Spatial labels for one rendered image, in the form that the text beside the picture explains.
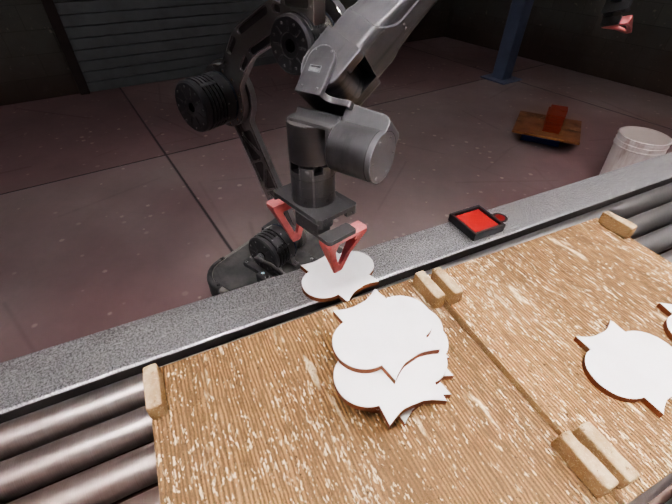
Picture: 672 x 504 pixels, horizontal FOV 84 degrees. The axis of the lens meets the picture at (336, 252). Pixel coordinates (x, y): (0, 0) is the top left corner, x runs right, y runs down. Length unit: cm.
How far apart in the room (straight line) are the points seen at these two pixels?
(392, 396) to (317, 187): 25
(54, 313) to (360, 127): 192
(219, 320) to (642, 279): 68
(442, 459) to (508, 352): 18
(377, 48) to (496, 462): 46
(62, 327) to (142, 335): 148
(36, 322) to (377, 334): 188
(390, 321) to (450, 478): 17
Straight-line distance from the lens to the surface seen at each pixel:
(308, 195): 47
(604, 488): 50
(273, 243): 151
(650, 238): 93
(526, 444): 51
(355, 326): 47
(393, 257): 68
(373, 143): 40
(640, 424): 59
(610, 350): 62
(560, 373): 58
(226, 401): 50
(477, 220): 79
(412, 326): 48
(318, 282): 61
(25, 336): 215
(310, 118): 45
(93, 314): 207
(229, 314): 60
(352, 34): 46
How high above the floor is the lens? 136
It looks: 41 degrees down
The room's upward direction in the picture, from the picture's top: 1 degrees clockwise
